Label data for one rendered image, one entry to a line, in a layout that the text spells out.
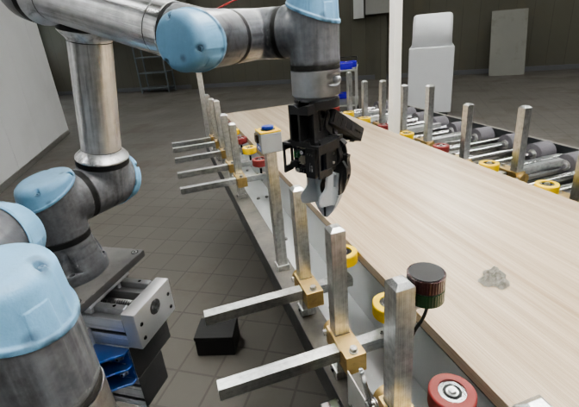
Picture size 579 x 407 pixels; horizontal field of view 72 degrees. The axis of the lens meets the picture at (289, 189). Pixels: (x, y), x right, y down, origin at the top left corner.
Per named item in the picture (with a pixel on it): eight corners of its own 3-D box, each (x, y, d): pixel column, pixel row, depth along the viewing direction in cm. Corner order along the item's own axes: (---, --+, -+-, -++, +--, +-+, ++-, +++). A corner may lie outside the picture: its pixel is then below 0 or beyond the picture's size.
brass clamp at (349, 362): (345, 377, 88) (344, 360, 86) (321, 336, 100) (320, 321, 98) (369, 368, 90) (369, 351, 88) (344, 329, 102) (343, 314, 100)
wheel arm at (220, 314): (207, 328, 106) (204, 316, 105) (205, 321, 109) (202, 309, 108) (353, 288, 118) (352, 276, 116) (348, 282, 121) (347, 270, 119)
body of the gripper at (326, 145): (283, 176, 65) (277, 102, 60) (313, 160, 71) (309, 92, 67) (321, 184, 61) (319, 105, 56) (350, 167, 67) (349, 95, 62)
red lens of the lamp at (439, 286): (420, 299, 60) (421, 287, 59) (399, 278, 65) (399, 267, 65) (453, 289, 62) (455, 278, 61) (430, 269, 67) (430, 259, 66)
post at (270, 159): (278, 272, 143) (264, 153, 126) (274, 266, 147) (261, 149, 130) (289, 269, 144) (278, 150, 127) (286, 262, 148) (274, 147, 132)
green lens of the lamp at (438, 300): (420, 313, 61) (420, 301, 60) (398, 291, 66) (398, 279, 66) (452, 303, 63) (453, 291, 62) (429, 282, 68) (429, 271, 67)
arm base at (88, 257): (19, 288, 86) (3, 248, 82) (71, 251, 99) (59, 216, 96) (76, 294, 82) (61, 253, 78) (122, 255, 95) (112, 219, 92)
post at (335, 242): (339, 397, 101) (330, 230, 83) (333, 386, 104) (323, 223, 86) (351, 393, 102) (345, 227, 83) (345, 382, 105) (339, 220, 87)
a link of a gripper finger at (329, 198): (310, 227, 68) (308, 176, 64) (329, 213, 72) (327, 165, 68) (326, 231, 66) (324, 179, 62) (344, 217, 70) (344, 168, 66)
